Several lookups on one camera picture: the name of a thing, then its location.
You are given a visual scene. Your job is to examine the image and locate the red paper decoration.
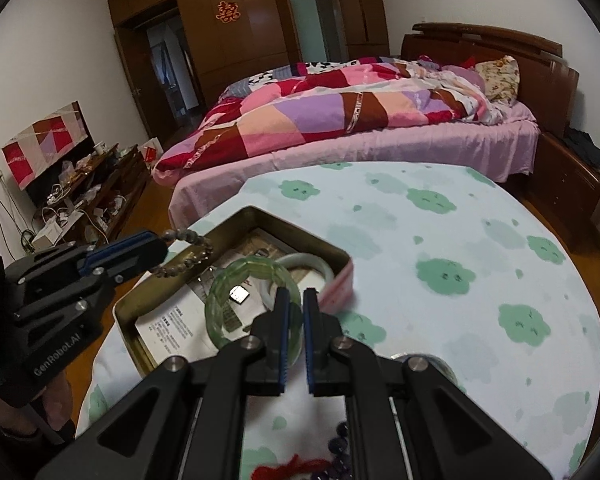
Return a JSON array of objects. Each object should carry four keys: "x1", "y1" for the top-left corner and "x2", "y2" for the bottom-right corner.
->
[{"x1": 215, "y1": 0, "x2": 242, "y2": 26}]

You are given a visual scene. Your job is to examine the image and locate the white cardboard box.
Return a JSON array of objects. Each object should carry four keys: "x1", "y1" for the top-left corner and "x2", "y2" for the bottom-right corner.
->
[{"x1": 31, "y1": 221, "x2": 65, "y2": 254}]

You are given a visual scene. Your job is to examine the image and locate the black television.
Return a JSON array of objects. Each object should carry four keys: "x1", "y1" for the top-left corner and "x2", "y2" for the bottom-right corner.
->
[{"x1": 22, "y1": 132, "x2": 98, "y2": 206}]

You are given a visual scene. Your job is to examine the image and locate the brown wooden wardrobe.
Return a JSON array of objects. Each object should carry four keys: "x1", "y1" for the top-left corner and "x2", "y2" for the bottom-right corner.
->
[{"x1": 106, "y1": 0, "x2": 392, "y2": 146}]

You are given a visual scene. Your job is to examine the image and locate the floral pillow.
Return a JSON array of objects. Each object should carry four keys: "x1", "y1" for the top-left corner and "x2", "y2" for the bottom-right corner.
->
[{"x1": 475, "y1": 55, "x2": 522, "y2": 103}]

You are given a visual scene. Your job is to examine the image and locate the rectangular tin box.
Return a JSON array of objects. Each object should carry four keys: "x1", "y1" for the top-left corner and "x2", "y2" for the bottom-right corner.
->
[{"x1": 112, "y1": 205, "x2": 353, "y2": 378}]

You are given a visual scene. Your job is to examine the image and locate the wooden headboard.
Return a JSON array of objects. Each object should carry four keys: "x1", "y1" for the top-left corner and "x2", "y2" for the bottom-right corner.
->
[{"x1": 400, "y1": 21, "x2": 581, "y2": 138}]

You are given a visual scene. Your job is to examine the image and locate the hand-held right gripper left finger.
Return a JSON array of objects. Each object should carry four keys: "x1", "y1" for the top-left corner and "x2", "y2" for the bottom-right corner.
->
[{"x1": 32, "y1": 286, "x2": 291, "y2": 480}]

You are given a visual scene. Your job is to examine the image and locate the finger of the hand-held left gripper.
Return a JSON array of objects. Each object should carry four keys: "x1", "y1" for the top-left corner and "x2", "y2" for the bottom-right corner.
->
[
  {"x1": 102, "y1": 262, "x2": 166, "y2": 291},
  {"x1": 77, "y1": 230, "x2": 170, "y2": 278}
]

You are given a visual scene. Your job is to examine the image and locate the patchwork quilt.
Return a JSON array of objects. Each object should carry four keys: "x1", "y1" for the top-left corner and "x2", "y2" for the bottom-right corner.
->
[{"x1": 152, "y1": 57, "x2": 503, "y2": 173}]

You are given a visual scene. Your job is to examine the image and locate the printed paper leaflet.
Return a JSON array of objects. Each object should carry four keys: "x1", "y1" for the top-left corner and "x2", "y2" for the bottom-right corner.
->
[{"x1": 135, "y1": 227, "x2": 331, "y2": 361}]

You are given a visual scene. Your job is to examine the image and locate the white jade bangle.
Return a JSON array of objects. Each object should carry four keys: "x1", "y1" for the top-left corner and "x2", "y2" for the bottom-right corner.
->
[{"x1": 257, "y1": 253, "x2": 338, "y2": 311}]

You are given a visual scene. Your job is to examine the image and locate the dark folded clothes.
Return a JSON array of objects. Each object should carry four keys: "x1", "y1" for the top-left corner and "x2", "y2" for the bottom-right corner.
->
[{"x1": 562, "y1": 127, "x2": 600, "y2": 181}]

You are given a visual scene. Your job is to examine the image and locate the wooden television cabinet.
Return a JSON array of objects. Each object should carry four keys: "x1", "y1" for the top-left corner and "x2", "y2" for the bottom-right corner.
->
[{"x1": 30, "y1": 142, "x2": 151, "y2": 256}]

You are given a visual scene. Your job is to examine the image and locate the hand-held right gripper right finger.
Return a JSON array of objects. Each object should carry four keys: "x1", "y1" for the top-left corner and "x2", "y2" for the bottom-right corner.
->
[{"x1": 302, "y1": 287, "x2": 553, "y2": 480}]

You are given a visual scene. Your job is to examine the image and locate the covered television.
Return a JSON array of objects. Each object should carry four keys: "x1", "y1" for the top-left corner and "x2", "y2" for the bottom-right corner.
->
[{"x1": 1, "y1": 101, "x2": 93, "y2": 191}]

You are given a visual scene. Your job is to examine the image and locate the silver bangle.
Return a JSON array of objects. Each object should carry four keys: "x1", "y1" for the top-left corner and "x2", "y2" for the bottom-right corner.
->
[{"x1": 390, "y1": 351, "x2": 458, "y2": 383}]

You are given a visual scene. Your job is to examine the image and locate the green translucent bangle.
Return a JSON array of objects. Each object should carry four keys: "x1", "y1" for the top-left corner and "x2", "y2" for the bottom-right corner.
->
[{"x1": 204, "y1": 256, "x2": 303, "y2": 366}]

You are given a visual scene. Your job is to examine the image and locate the dark purple bead bracelet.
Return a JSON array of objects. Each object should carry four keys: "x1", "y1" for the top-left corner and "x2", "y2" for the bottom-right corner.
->
[{"x1": 327, "y1": 420, "x2": 353, "y2": 480}]

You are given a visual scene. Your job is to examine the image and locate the wooden nightstand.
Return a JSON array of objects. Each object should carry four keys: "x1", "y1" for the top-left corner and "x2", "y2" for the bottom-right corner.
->
[{"x1": 532, "y1": 130, "x2": 600, "y2": 256}]

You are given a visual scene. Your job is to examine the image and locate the white and red bag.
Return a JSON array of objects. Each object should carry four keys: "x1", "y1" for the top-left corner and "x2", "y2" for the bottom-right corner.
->
[{"x1": 137, "y1": 137, "x2": 163, "y2": 171}]

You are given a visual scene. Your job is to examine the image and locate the bed with pink sheet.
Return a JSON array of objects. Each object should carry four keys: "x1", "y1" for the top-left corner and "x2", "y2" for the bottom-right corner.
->
[{"x1": 150, "y1": 100, "x2": 543, "y2": 231}]

